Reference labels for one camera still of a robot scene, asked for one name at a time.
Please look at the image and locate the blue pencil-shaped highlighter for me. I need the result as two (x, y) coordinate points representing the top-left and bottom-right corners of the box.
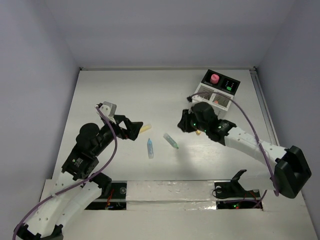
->
(147, 138), (154, 159)

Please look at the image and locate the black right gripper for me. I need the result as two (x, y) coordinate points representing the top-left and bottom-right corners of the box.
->
(176, 108), (208, 133)

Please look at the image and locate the white front platform board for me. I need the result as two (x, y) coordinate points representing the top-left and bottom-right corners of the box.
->
(29, 176), (315, 240)

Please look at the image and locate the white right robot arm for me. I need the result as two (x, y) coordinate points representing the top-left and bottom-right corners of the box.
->
(177, 102), (312, 199)

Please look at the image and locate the green pencil-shaped highlighter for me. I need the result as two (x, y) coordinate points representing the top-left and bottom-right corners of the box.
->
(163, 133), (179, 149)

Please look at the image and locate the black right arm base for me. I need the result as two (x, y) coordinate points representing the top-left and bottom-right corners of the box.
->
(211, 169), (263, 210)

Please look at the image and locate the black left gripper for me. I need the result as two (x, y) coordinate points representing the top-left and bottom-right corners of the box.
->
(94, 114), (143, 155)

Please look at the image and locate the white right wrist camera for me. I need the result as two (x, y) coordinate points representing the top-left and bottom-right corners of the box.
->
(187, 95), (199, 105)

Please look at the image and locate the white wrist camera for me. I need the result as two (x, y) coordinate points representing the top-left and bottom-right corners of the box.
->
(95, 101), (117, 124)
(187, 95), (199, 105)

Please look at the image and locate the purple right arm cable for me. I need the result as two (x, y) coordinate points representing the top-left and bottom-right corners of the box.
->
(189, 91), (281, 210)

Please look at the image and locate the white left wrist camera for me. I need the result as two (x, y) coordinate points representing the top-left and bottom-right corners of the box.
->
(95, 101), (117, 124)

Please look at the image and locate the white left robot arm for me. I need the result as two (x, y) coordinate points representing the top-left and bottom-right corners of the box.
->
(12, 115), (143, 240)

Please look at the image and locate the white black desk organizer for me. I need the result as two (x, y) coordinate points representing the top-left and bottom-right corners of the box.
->
(194, 69), (241, 119)

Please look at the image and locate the yellow pencil-shaped highlighter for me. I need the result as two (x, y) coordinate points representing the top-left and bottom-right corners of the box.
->
(139, 124), (152, 134)

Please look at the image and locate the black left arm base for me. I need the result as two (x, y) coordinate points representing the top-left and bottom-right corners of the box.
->
(85, 181), (127, 211)

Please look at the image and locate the pink tape roll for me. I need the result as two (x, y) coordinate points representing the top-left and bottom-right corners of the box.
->
(210, 73), (220, 84)

